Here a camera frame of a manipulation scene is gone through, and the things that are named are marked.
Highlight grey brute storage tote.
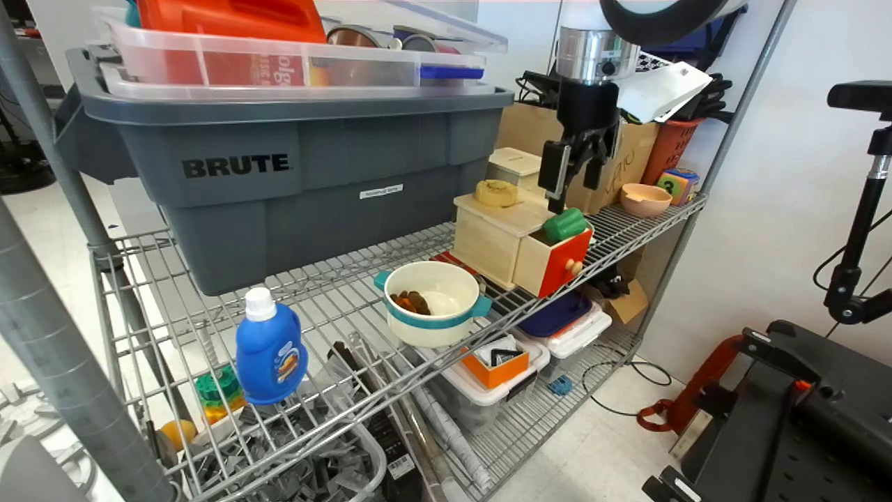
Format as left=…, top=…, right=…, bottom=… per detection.
left=54, top=43, right=516, bottom=299

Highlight green pepper plush toy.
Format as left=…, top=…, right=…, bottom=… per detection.
left=538, top=204, right=594, bottom=249

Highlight terracotta plant pot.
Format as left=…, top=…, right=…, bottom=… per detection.
left=642, top=118, right=700, bottom=186

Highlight orange red plastic container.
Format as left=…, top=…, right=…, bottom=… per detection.
left=135, top=0, right=330, bottom=45

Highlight white bowl with teal band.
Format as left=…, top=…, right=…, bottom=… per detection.
left=371, top=260, right=497, bottom=354

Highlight metal wire shelf rack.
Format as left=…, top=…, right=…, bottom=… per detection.
left=0, top=0, right=800, bottom=502

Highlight blue detergent bottle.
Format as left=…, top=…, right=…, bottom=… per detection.
left=231, top=284, right=312, bottom=411

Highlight pink small bowl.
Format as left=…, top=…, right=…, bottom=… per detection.
left=616, top=182, right=674, bottom=221

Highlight clear plastic storage bin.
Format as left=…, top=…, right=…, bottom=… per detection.
left=99, top=15, right=511, bottom=107

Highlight yellow round plush toy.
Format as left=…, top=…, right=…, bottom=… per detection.
left=472, top=177, right=523, bottom=211

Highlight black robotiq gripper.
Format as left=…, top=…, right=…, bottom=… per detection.
left=536, top=78, right=624, bottom=218

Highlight wire basket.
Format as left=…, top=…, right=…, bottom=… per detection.
left=174, top=405, right=390, bottom=502

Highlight black electronic device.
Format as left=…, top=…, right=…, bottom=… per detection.
left=513, top=68, right=567, bottom=107

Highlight wooden box with red drawer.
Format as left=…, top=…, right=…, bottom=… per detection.
left=449, top=193, right=598, bottom=299

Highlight green toy cups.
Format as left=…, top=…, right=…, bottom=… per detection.
left=194, top=363, right=249, bottom=412

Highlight clear container with blue item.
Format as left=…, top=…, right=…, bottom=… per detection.
left=511, top=289, right=616, bottom=363

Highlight bundle of metal rods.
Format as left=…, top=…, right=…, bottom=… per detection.
left=325, top=338, right=497, bottom=496

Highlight black robot cart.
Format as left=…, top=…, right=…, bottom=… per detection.
left=640, top=317, right=892, bottom=502

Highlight small cardboard box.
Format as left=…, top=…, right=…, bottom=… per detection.
left=592, top=270, right=654, bottom=330

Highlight small blue plastic piece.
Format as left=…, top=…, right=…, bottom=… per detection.
left=543, top=370, right=577, bottom=400

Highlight red strap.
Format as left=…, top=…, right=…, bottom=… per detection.
left=634, top=333, right=754, bottom=436

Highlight brown toy food piece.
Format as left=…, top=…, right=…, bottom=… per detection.
left=389, top=289, right=433, bottom=322

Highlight yellow toy piece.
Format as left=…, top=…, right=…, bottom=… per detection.
left=156, top=418, right=201, bottom=454

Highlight blue plastic bin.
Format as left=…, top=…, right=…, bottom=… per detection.
left=640, top=4, right=754, bottom=72

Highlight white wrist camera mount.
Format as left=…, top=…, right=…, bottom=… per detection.
left=612, top=59, right=718, bottom=129

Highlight small pale wooden box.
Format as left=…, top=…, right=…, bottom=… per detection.
left=486, top=146, right=550, bottom=195

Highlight black camera stand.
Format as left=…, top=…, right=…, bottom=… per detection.
left=810, top=78, right=892, bottom=330

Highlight small colourful block toy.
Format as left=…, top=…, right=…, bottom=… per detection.
left=656, top=171, right=700, bottom=209

